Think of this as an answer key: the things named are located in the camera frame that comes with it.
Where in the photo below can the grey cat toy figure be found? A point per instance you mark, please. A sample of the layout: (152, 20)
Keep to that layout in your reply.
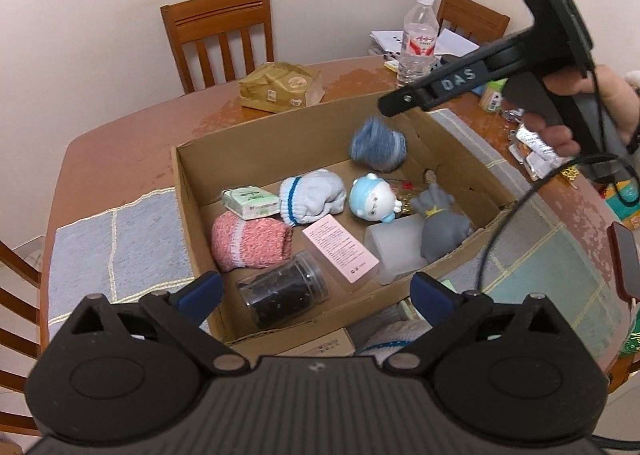
(440, 230)

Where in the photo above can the gold clips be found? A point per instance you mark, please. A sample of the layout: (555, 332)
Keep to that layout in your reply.
(569, 175)

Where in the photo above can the translucent white plastic bottle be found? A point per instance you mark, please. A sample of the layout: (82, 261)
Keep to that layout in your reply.
(395, 245)

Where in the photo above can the green gift bag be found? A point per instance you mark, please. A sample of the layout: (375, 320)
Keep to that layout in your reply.
(631, 340)

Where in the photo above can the pink white carton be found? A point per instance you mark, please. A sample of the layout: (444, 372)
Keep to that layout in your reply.
(335, 245)

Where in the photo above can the smartphone with red case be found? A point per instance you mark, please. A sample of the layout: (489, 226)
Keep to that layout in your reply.
(625, 260)

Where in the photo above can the blue white toy figure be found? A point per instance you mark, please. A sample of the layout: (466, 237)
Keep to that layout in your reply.
(370, 197)

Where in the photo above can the cardboard box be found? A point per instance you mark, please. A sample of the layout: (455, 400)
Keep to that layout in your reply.
(195, 195)

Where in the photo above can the clear water bottle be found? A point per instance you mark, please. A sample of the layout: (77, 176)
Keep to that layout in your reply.
(417, 45)

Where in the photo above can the silver foil packet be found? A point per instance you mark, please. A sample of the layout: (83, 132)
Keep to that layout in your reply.
(540, 165)
(532, 140)

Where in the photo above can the green white tub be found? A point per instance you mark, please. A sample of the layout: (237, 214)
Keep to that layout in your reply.
(492, 97)

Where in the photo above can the clear jar of brown snacks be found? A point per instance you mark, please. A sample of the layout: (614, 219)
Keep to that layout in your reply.
(280, 290)

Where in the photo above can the person's right hand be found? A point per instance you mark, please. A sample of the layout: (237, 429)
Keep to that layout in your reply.
(622, 100)

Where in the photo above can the pink knit sock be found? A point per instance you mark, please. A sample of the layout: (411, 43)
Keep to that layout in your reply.
(245, 240)

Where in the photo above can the yellow wrapped packet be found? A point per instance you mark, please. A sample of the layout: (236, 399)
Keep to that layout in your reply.
(280, 85)

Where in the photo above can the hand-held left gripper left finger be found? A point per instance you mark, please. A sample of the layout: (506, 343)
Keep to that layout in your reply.
(200, 295)

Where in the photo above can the white blue-striped sock roll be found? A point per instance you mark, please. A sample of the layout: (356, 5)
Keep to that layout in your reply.
(395, 335)

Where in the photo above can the wooden chair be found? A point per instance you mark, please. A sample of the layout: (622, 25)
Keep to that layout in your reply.
(20, 260)
(475, 17)
(215, 20)

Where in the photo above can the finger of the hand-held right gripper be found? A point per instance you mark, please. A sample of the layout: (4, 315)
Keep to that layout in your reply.
(455, 82)

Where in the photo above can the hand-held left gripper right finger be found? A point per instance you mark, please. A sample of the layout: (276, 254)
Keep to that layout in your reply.
(430, 297)

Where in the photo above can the beige carton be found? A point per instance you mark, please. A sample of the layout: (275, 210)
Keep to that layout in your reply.
(310, 345)

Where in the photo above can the teal snack packet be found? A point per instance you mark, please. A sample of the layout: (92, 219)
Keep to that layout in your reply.
(622, 192)

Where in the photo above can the blue yarn ball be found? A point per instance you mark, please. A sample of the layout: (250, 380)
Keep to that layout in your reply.
(377, 145)

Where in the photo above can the green white tissue pack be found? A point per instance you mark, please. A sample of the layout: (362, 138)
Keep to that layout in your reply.
(250, 202)
(406, 311)

